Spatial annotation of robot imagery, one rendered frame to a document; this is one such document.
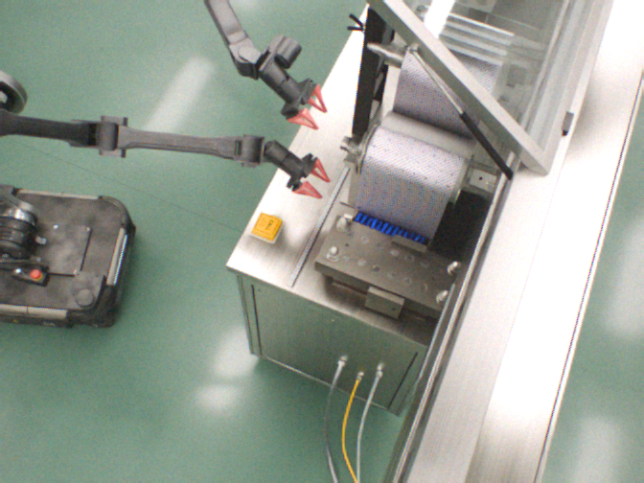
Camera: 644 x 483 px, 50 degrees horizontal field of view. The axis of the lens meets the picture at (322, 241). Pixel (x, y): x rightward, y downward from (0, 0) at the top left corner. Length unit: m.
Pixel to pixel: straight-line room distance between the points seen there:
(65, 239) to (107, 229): 0.16
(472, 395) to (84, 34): 3.16
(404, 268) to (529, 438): 0.69
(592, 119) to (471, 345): 0.78
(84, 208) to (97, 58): 1.05
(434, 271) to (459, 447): 0.86
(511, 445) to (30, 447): 2.03
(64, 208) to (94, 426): 0.89
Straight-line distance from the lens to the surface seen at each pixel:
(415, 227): 1.93
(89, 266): 2.86
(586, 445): 3.01
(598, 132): 1.75
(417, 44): 1.20
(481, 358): 1.17
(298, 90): 1.75
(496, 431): 1.37
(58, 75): 3.77
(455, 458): 1.12
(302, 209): 2.11
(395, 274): 1.89
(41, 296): 2.86
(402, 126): 1.89
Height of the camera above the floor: 2.73
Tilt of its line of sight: 63 degrees down
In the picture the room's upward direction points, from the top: 5 degrees clockwise
